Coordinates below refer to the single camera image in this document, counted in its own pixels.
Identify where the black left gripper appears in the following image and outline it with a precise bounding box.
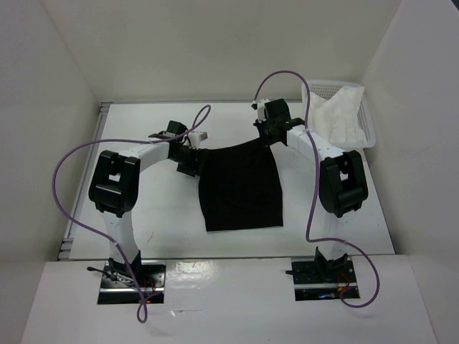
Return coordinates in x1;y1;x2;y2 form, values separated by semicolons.
169;145;209;180

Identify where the black skirt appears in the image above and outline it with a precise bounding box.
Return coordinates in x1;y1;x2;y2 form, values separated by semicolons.
198;138;283;232

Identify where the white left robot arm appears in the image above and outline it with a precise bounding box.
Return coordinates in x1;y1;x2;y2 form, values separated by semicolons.
88;120;208;287

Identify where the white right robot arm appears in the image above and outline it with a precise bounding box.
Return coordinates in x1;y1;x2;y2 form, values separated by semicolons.
251;99;369;282

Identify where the white skirt in basket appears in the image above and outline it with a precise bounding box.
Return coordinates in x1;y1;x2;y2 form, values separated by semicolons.
308;86;367;148

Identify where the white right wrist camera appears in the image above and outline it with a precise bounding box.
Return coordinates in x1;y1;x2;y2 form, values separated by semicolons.
251;98;270;121

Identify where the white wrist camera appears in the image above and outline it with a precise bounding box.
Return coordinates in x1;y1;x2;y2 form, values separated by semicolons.
251;98;270;121
188;131;208;149

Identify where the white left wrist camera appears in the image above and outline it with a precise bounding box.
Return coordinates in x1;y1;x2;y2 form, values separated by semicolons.
188;131;208;149

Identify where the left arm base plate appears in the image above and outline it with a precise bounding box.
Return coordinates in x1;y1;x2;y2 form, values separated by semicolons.
87;260;166;305

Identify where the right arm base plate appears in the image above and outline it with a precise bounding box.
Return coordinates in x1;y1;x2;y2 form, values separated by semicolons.
285;259;360;302

